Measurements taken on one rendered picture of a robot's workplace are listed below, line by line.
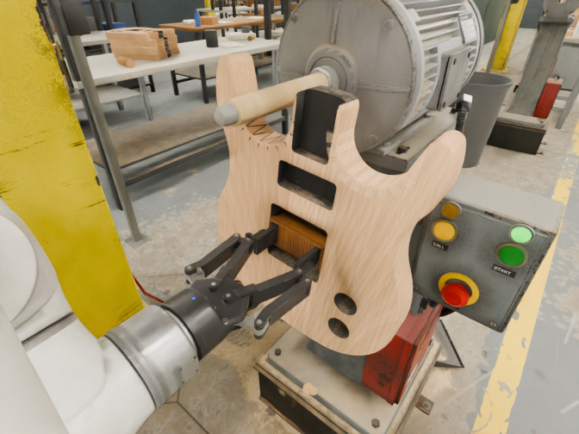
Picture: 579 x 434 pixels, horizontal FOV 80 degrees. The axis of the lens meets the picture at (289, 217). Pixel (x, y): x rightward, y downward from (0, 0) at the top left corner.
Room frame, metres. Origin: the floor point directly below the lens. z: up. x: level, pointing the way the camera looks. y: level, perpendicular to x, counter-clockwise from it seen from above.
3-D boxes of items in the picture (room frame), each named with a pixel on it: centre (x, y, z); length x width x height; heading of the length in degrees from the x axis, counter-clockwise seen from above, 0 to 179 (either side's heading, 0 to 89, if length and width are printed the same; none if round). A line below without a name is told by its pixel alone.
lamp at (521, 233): (0.36, -0.30, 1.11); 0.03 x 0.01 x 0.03; 51
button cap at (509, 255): (0.36, -0.30, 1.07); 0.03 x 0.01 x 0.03; 51
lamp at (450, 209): (0.41, -0.23, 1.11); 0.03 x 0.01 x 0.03; 51
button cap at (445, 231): (0.42, -0.23, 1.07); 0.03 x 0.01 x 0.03; 51
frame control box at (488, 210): (0.50, -0.32, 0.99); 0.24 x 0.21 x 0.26; 141
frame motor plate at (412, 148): (0.77, -0.23, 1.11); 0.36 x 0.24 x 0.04; 141
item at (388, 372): (0.67, -0.35, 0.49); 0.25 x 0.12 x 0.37; 141
